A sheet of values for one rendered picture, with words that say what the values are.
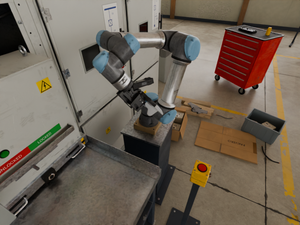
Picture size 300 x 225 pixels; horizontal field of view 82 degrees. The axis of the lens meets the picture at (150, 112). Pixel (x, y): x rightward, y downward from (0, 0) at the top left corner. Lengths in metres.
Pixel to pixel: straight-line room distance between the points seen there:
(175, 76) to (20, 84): 0.71
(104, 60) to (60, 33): 0.45
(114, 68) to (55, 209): 0.68
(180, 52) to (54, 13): 0.64
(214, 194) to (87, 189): 1.30
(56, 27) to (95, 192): 0.83
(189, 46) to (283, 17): 7.49
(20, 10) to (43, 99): 0.39
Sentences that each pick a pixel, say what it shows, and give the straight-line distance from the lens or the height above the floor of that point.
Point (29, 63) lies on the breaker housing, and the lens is 0.84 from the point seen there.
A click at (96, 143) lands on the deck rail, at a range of 1.10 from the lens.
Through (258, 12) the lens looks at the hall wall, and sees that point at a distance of 8.27.
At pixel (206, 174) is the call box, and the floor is 0.90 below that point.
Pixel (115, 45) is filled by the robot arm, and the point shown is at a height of 1.45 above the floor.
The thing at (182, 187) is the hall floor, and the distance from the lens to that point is 1.90.
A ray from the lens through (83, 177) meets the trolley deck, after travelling 1.01.
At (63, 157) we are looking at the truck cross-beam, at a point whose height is 0.91.
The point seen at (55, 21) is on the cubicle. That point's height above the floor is 1.48.
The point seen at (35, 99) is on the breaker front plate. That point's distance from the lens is 0.83.
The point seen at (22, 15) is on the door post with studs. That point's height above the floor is 1.52.
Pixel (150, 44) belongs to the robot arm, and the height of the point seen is 1.38.
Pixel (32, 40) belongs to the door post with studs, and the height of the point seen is 1.42.
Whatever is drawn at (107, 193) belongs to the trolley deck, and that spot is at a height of 0.85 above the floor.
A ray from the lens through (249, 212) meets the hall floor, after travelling 1.99.
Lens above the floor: 1.67
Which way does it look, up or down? 39 degrees down
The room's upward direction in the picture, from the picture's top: straight up
